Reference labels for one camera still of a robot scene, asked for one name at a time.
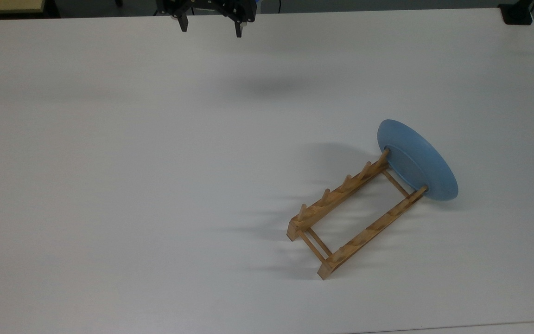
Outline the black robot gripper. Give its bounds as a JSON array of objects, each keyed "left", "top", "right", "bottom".
[{"left": 156, "top": 0, "right": 256, "bottom": 39}]

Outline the blue round plate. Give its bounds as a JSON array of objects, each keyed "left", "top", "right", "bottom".
[{"left": 377, "top": 119, "right": 459, "bottom": 202}]

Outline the wooden plate rack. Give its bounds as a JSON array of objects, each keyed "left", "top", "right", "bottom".
[{"left": 286, "top": 148, "right": 429, "bottom": 280}]

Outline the light wooden desk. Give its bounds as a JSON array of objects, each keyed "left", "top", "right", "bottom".
[{"left": 0, "top": 0, "right": 46, "bottom": 15}]

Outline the black table clamp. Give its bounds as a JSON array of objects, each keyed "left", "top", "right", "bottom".
[{"left": 498, "top": 3, "right": 534, "bottom": 26}]

